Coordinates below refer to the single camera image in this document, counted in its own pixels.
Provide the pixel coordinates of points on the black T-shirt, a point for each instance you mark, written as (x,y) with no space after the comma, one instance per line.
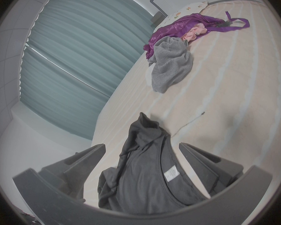
(142,172)

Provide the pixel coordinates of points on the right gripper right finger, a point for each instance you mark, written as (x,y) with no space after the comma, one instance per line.
(206,167)

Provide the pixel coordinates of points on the grey knitted garment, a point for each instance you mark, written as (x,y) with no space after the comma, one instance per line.
(171,64)

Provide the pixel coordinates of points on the purple satin garment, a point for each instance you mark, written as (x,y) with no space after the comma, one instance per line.
(173,28)

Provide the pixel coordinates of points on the white printed pillow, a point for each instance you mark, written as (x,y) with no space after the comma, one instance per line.
(178,15)

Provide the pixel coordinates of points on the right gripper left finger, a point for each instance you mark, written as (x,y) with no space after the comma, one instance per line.
(79,167)

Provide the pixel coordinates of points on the blue-green curtain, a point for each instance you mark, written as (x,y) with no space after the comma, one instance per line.
(89,36)
(60,97)

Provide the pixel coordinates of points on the grey bedside table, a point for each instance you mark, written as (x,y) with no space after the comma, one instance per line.
(158,17)

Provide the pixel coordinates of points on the bed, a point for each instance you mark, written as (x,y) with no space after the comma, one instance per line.
(224,90)

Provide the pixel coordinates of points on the pink garment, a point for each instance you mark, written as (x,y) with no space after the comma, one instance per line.
(193,33)

